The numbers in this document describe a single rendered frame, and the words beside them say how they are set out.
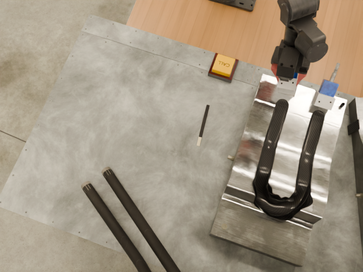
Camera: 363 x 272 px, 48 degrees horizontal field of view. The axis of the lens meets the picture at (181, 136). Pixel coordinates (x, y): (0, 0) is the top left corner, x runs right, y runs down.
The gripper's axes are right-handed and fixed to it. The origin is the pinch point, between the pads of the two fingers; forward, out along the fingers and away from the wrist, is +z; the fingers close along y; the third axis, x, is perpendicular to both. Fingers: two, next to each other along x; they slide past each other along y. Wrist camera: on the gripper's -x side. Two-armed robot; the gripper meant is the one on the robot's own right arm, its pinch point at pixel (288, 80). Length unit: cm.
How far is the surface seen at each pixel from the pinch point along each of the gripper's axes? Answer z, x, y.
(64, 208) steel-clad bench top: 20, -49, -53
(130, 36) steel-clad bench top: 1, 8, -54
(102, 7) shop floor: 48, 83, -119
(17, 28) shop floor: 49, 53, -158
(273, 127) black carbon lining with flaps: 9.5, -10.2, -1.1
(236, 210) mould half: 19.1, -34.6, -4.7
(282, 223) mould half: 21.4, -33.2, 8.1
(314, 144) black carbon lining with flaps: 12.3, -10.9, 11.4
